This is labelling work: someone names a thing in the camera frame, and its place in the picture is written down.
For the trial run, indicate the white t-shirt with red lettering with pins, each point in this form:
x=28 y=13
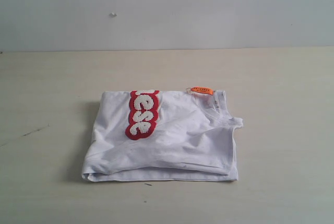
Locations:
x=153 y=135

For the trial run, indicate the orange neck label tag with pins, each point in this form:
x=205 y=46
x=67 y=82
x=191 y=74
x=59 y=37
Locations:
x=202 y=90

